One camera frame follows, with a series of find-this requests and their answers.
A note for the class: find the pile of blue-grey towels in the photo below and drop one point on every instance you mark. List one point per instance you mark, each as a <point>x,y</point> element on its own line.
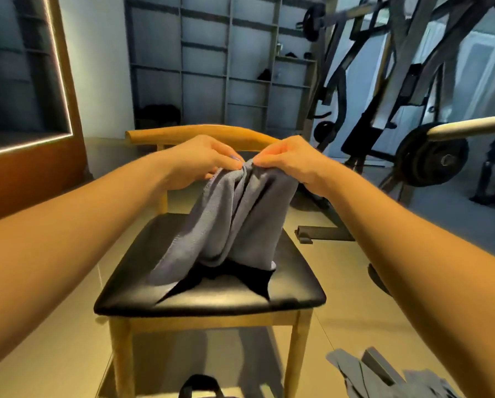
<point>380,377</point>

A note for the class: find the person's right forearm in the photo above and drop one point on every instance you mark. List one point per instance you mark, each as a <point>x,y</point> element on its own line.
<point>430,269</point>

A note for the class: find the person's right hand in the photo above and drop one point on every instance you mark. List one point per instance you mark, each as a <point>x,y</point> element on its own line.
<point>295,161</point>

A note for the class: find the navy blue bag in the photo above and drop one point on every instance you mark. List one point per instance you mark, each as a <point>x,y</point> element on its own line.
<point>202,385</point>

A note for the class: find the person's left hand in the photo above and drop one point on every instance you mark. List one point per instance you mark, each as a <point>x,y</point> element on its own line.
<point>199,160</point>

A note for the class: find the mounted black weight plate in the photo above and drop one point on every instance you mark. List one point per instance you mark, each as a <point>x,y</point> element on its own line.
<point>434,157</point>

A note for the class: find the grey shelf unit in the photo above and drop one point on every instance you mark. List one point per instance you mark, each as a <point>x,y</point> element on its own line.
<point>206,54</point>

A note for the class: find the black and grey gym machine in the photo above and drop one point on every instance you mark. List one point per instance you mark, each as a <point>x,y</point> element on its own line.
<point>396,70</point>

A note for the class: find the wooden chair with black seat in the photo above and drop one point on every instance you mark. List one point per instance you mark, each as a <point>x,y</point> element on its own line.
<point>214,298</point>

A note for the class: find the person's left forearm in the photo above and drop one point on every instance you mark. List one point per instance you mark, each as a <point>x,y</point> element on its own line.
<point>57,244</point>

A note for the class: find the single blue-grey towel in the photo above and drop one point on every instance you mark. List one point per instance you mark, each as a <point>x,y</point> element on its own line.
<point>231,219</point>

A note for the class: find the loose black weight plate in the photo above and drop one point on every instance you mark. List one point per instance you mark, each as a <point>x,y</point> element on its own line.
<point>378,279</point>

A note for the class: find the pale barbell bar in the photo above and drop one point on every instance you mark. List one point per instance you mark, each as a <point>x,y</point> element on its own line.
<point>471,126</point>

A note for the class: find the wall mirror with light strip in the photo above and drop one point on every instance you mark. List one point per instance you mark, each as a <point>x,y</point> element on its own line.
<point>19,62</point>

